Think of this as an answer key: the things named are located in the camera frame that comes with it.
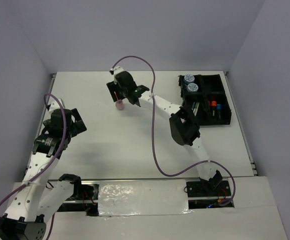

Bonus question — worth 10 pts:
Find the pink glitter bottle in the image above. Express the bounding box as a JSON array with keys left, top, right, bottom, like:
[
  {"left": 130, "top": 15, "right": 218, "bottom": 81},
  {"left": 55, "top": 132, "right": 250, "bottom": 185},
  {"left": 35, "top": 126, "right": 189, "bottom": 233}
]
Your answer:
[{"left": 115, "top": 100, "right": 125, "bottom": 111}]

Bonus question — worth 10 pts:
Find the blue glitter jar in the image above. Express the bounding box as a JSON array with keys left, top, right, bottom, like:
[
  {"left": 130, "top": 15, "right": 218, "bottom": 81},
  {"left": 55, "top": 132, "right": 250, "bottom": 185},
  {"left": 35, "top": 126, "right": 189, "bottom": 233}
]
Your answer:
[
  {"left": 186, "top": 83, "right": 199, "bottom": 93},
  {"left": 183, "top": 74, "right": 195, "bottom": 85}
]

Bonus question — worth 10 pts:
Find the yellow green pen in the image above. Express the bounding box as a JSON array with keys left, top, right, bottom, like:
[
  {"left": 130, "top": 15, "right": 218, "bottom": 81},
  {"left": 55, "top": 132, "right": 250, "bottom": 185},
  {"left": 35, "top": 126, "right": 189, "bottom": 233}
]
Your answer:
[{"left": 193, "top": 102, "right": 200, "bottom": 116}]

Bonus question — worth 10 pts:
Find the pink highlighter marker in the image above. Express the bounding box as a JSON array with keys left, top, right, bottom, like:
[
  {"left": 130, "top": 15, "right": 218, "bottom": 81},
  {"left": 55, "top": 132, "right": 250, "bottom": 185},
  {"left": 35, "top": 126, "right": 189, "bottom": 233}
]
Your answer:
[{"left": 207, "top": 95, "right": 212, "bottom": 110}]

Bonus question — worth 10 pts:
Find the orange highlighter marker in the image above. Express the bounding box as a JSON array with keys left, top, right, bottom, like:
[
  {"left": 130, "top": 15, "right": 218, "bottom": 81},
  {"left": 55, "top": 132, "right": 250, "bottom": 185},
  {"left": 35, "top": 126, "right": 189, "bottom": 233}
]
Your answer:
[{"left": 210, "top": 101, "right": 217, "bottom": 119}]

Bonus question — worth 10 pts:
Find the blue highlighter marker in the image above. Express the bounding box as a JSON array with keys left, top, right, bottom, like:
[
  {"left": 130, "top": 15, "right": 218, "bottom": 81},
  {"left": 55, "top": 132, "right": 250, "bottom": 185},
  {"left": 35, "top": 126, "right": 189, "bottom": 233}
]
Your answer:
[{"left": 216, "top": 103, "right": 222, "bottom": 121}]

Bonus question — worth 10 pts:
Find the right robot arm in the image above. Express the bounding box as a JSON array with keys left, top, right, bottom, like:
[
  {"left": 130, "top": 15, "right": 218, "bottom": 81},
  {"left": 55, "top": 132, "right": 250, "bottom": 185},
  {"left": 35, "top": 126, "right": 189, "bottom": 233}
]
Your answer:
[{"left": 106, "top": 66, "right": 223, "bottom": 196}]

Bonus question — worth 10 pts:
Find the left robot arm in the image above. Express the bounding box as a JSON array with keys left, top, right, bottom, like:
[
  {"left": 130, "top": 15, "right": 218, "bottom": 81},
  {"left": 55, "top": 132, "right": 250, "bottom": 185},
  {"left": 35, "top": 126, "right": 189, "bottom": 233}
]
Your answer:
[{"left": 0, "top": 108, "right": 87, "bottom": 240}]

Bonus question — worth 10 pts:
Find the black divided organizer tray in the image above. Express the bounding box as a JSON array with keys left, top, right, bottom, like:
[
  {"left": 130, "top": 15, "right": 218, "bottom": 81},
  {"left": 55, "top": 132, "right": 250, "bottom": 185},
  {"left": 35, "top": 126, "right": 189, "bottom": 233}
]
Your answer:
[{"left": 178, "top": 73, "right": 232, "bottom": 126}]

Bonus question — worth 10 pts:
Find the silver foil tape strip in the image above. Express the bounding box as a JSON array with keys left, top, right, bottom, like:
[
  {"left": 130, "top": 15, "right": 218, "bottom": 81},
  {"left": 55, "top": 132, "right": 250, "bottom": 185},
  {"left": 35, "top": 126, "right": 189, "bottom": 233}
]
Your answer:
[{"left": 98, "top": 179, "right": 191, "bottom": 217}]

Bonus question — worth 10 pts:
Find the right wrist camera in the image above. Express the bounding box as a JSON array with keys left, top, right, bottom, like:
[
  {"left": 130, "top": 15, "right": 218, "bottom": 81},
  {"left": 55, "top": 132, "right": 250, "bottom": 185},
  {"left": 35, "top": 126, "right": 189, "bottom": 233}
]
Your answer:
[{"left": 109, "top": 65, "right": 125, "bottom": 76}]

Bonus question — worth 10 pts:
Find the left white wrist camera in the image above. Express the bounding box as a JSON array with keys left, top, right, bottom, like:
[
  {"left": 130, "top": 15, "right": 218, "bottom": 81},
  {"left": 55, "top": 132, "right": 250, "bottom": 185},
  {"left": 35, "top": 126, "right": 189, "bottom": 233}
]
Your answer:
[{"left": 48, "top": 97, "right": 66, "bottom": 114}]

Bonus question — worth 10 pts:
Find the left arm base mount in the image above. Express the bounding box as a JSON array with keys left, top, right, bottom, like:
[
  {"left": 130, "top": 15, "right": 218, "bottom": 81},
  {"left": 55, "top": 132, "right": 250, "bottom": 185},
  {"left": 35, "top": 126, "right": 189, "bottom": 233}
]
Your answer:
[{"left": 57, "top": 183, "right": 100, "bottom": 217}]

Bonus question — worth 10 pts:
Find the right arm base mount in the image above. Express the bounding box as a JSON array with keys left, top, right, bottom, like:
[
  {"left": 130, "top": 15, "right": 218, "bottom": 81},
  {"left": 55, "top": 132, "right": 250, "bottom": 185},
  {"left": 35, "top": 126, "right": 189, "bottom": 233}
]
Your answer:
[{"left": 183, "top": 180, "right": 234, "bottom": 210}]

